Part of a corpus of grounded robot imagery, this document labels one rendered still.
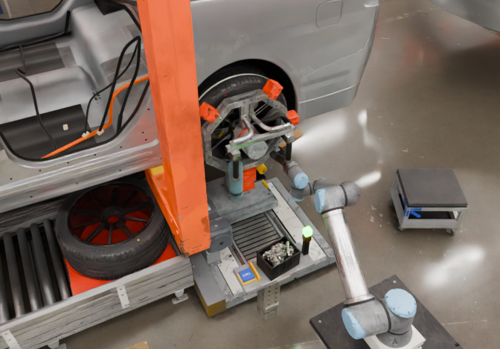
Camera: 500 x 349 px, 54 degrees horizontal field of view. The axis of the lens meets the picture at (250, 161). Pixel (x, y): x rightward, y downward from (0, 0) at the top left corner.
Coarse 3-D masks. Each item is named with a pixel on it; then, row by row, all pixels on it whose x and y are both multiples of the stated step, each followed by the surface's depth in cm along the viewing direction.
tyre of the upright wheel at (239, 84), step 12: (216, 72) 289; (228, 72) 287; (240, 72) 288; (252, 72) 292; (204, 84) 286; (228, 84) 279; (240, 84) 280; (252, 84) 284; (264, 84) 288; (204, 96) 281; (216, 96) 278; (228, 96) 281; (204, 120) 284; (216, 168) 313
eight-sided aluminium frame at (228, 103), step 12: (240, 96) 280; (252, 96) 279; (264, 96) 282; (228, 108) 275; (216, 120) 277; (276, 120) 307; (204, 132) 280; (204, 144) 286; (276, 144) 312; (204, 156) 294; (264, 156) 314
